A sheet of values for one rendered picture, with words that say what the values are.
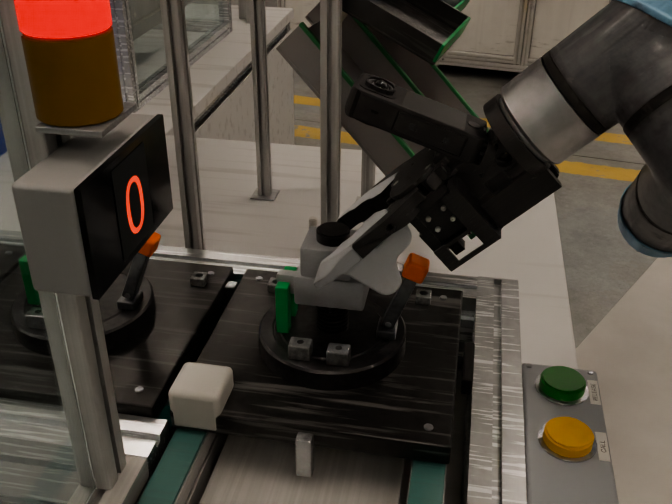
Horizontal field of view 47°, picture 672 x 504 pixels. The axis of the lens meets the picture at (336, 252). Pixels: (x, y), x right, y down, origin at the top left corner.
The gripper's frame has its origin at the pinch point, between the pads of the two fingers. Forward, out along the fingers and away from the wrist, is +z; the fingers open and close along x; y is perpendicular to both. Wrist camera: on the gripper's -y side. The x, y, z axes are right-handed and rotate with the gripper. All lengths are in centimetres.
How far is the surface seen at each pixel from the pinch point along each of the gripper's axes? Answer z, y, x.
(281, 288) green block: 5.2, -0.2, -2.1
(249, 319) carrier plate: 13.3, 1.6, 2.2
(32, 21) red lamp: -8.6, -25.8, -21.5
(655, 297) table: -12, 42, 33
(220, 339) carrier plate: 14.6, 0.3, -1.5
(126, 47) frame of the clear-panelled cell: 46, -34, 85
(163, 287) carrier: 20.9, -5.8, 6.3
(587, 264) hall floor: 33, 117, 192
